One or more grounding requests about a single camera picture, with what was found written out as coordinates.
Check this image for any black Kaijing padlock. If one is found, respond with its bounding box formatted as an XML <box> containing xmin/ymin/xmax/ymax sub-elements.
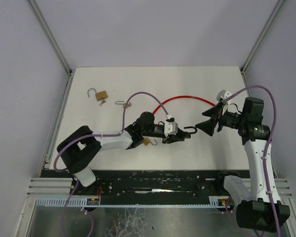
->
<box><xmin>181</xmin><ymin>126</ymin><xmax>197</xmax><ymax>140</ymax></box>

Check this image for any red cable lock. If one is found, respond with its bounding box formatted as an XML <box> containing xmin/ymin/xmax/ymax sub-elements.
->
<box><xmin>162</xmin><ymin>95</ymin><xmax>215</xmax><ymax>107</ymax></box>

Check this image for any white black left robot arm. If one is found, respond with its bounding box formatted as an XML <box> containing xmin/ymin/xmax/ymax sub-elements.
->
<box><xmin>57</xmin><ymin>112</ymin><xmax>191</xmax><ymax>187</ymax></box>

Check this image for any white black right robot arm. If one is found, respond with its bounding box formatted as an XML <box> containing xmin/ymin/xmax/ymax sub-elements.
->
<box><xmin>195</xmin><ymin>97</ymin><xmax>290</xmax><ymax>233</ymax></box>

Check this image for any small brass padlock near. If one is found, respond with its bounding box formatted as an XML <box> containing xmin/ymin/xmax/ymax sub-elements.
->
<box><xmin>143</xmin><ymin>138</ymin><xmax>157</xmax><ymax>146</ymax></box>

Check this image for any large brass padlock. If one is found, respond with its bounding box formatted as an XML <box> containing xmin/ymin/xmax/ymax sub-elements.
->
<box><xmin>87</xmin><ymin>88</ymin><xmax>108</xmax><ymax>101</ymax></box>

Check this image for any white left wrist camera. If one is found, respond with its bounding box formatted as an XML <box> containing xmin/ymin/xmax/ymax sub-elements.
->
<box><xmin>164</xmin><ymin>118</ymin><xmax>178</xmax><ymax>136</ymax></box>

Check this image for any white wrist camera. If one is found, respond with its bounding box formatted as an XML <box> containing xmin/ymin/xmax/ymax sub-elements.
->
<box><xmin>164</xmin><ymin>118</ymin><xmax>178</xmax><ymax>136</ymax></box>
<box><xmin>216</xmin><ymin>89</ymin><xmax>232</xmax><ymax>109</ymax></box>

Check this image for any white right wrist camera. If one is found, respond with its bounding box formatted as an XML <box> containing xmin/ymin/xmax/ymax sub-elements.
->
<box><xmin>216</xmin><ymin>89</ymin><xmax>232</xmax><ymax>109</ymax></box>

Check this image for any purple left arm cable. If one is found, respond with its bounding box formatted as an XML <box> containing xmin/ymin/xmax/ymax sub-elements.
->
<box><xmin>53</xmin><ymin>92</ymin><xmax>173</xmax><ymax>237</ymax></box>

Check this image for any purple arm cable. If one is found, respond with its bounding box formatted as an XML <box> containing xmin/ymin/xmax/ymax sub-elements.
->
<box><xmin>225</xmin><ymin>85</ymin><xmax>282</xmax><ymax>235</ymax></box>
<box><xmin>53</xmin><ymin>92</ymin><xmax>173</xmax><ymax>237</ymax></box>

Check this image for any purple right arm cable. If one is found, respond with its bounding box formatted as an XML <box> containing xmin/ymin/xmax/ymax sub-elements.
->
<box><xmin>225</xmin><ymin>85</ymin><xmax>282</xmax><ymax>235</ymax></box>

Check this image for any white slotted cable duct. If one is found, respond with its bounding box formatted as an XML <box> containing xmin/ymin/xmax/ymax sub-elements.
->
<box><xmin>36</xmin><ymin>196</ymin><xmax>234</xmax><ymax>207</ymax></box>

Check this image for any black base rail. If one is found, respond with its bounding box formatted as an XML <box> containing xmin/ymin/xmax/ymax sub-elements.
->
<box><xmin>39</xmin><ymin>169</ymin><xmax>245</xmax><ymax>198</ymax></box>

